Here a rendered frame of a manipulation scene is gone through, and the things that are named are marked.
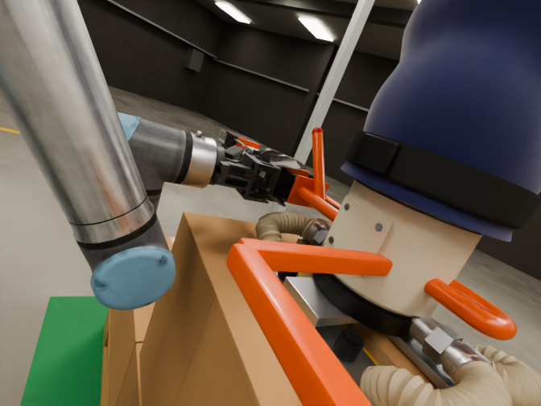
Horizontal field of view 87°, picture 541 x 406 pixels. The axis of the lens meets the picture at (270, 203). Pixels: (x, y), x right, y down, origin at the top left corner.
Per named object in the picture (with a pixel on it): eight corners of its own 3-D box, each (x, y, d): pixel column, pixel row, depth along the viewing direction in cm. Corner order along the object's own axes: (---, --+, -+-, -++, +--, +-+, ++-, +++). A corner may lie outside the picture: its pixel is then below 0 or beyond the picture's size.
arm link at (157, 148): (94, 163, 47) (105, 102, 45) (171, 179, 54) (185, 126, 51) (91, 182, 39) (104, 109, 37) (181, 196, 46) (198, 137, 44)
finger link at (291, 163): (316, 176, 58) (277, 180, 55) (302, 166, 63) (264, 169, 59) (320, 161, 57) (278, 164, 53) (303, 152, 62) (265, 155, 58)
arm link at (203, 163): (173, 173, 53) (187, 123, 51) (198, 178, 56) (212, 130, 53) (181, 192, 46) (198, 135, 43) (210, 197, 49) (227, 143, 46)
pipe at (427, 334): (515, 391, 37) (542, 357, 35) (403, 449, 23) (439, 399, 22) (344, 248, 64) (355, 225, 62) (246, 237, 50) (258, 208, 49)
